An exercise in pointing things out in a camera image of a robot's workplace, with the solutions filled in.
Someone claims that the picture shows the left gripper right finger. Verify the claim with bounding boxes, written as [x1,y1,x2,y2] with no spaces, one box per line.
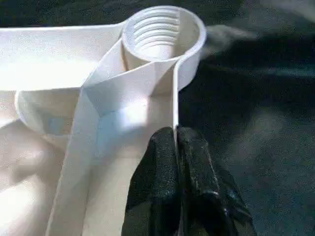
[177,127,256,236]

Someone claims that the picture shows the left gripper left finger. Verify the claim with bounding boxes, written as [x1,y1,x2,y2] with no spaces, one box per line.
[122,127,181,236]

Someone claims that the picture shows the white plastic table top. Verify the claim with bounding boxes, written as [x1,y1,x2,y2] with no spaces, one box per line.
[0,5,207,236]

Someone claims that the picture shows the black work mat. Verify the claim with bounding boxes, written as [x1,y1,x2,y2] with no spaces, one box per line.
[0,0,315,236]

